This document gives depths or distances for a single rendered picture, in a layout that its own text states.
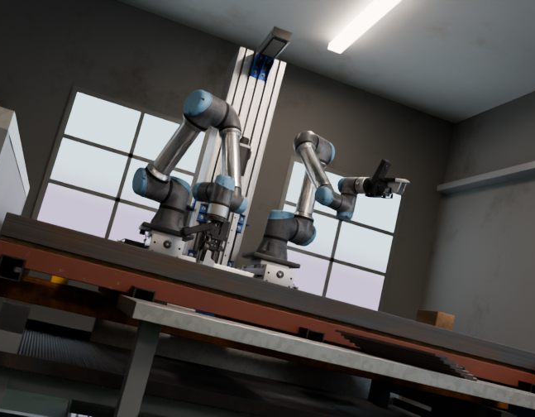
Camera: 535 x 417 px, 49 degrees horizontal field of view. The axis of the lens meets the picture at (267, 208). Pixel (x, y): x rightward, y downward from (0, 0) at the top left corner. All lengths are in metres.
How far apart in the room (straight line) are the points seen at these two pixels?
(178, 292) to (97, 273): 0.19
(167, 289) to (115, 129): 4.06
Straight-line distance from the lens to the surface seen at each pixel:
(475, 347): 1.87
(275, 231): 2.69
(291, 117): 5.82
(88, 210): 5.32
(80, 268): 1.43
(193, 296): 1.47
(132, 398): 1.26
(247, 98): 2.96
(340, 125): 5.99
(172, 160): 2.49
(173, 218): 2.58
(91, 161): 5.38
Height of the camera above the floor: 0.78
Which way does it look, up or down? 10 degrees up
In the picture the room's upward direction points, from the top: 14 degrees clockwise
